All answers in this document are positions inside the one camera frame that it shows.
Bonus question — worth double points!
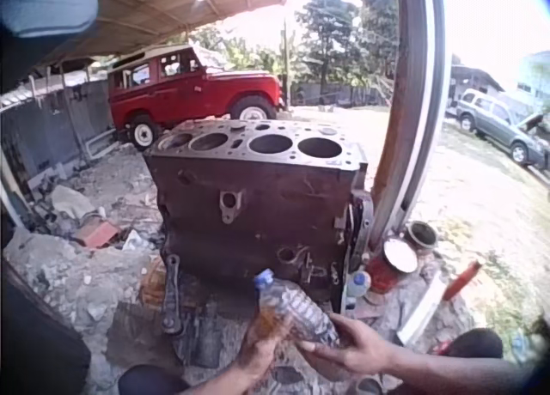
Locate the person's right hand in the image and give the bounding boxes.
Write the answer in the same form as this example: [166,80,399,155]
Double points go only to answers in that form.
[296,313,394,375]

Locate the person's left hand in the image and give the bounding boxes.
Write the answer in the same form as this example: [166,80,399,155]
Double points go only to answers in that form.
[235,318,297,383]

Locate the orange brown rag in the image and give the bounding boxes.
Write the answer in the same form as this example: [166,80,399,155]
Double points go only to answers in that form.
[252,307,296,349]

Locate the clear plastic bottle blue cap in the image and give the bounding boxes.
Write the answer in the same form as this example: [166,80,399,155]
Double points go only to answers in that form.
[253,269,341,349]

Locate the small bottle blue cap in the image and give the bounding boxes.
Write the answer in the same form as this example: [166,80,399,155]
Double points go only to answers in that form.
[345,270,372,310]

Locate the dark metal connecting rod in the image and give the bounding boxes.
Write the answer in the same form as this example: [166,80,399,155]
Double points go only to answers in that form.
[160,253,185,336]

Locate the red can white lid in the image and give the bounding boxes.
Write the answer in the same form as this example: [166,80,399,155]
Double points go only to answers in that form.
[366,238,419,296]

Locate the rusty engine block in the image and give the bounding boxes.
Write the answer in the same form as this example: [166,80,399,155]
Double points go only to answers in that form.
[144,118,370,314]

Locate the white flat metal bar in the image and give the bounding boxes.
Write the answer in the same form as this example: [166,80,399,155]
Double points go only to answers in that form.
[395,272,449,347]

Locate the metal piston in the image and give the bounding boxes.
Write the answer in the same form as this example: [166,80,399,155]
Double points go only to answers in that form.
[405,221,439,253]

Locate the red brick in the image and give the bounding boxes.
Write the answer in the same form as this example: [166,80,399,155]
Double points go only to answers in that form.
[72,221,122,251]

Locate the person's legs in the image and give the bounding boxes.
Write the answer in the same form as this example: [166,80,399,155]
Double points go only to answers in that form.
[118,328,504,395]

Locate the dark board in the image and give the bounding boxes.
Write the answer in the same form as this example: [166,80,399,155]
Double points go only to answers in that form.
[0,257,92,395]

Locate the grey cloth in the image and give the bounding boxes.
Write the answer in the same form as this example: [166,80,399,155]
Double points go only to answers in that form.
[48,184,96,221]

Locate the red off-road vehicle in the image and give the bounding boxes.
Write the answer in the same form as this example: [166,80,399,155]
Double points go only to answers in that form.
[107,44,286,151]

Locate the corrugated metal fence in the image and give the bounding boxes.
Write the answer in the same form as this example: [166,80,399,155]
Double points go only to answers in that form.
[0,75,118,192]

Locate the trees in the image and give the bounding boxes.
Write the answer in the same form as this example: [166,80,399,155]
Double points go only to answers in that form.
[188,0,400,108]

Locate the grey car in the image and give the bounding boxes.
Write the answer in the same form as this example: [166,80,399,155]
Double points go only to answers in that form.
[455,88,549,168]

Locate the building with dark roof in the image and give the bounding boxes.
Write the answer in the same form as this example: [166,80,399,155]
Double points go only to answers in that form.
[446,64,504,109]

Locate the canopy roof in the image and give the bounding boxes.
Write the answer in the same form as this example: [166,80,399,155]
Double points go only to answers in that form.
[40,0,298,68]

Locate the red handled tool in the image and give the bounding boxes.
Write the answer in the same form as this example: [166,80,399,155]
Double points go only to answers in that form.
[442,260,483,302]

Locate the rusty metal post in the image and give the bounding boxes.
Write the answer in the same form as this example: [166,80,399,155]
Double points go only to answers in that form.
[369,0,449,250]

